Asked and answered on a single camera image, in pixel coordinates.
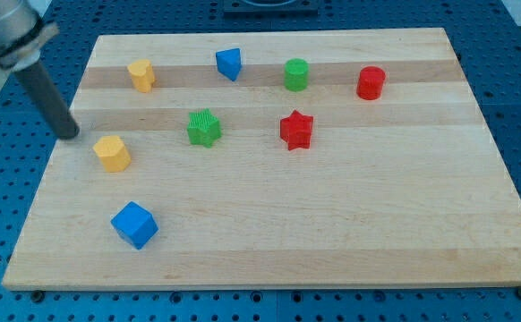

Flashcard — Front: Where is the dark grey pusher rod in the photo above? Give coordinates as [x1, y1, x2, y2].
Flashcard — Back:
[14, 60, 80, 140]

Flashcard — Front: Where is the yellow heart block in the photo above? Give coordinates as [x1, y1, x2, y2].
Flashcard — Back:
[127, 59, 156, 93]

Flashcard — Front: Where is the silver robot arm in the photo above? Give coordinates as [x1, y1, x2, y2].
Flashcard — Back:
[0, 0, 80, 140]

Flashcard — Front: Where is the green star block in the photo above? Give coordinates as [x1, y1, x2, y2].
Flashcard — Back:
[186, 109, 222, 148]

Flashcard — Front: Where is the red star block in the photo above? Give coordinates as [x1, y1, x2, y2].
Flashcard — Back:
[279, 110, 314, 150]

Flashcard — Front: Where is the yellow hexagon block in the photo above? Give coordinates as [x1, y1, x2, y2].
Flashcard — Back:
[93, 135, 132, 173]

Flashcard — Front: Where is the blue cube block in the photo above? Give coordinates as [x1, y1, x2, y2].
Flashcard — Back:
[110, 201, 158, 250]

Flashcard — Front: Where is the blue triangle block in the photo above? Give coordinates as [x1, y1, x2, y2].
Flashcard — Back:
[215, 48, 242, 81]

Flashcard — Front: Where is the green cylinder block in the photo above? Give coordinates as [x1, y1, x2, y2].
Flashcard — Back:
[284, 58, 310, 92]

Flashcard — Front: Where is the wooden board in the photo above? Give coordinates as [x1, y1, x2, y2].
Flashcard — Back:
[3, 28, 521, 291]

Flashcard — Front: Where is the red cylinder block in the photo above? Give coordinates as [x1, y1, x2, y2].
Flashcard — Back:
[356, 66, 386, 100]

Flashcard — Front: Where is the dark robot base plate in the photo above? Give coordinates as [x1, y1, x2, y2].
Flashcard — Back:
[220, 0, 321, 15]

